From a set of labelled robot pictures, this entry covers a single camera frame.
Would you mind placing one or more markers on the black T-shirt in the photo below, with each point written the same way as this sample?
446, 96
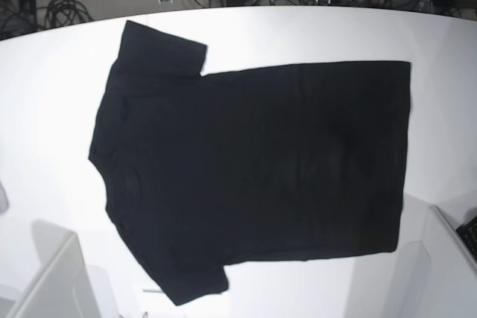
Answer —
284, 163

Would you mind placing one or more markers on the black keyboard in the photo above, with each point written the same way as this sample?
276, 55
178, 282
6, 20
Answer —
467, 233

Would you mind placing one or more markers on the white right table divider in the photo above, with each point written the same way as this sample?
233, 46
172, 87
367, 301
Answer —
451, 286

